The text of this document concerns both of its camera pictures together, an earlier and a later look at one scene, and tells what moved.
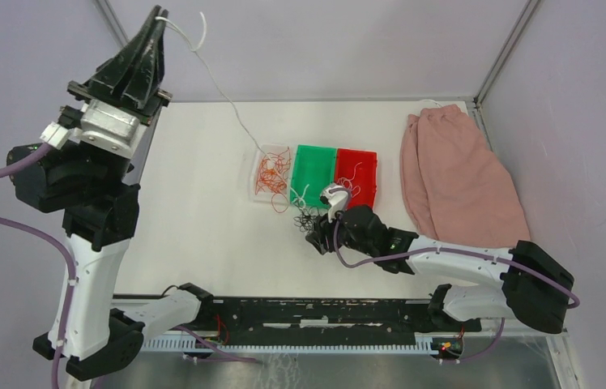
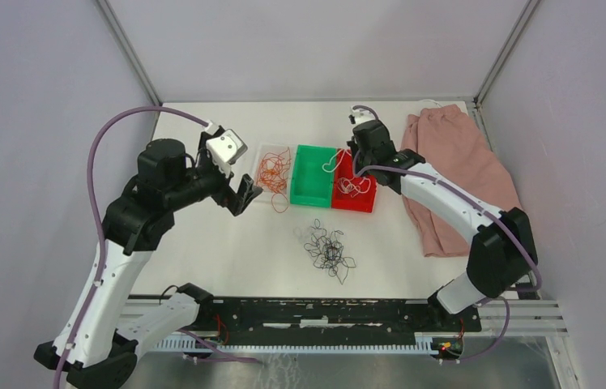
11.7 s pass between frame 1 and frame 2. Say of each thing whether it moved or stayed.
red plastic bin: stayed
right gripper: moved
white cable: moved
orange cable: stayed
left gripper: moved
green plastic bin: stayed
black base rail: stayed
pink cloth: stayed
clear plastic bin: stayed
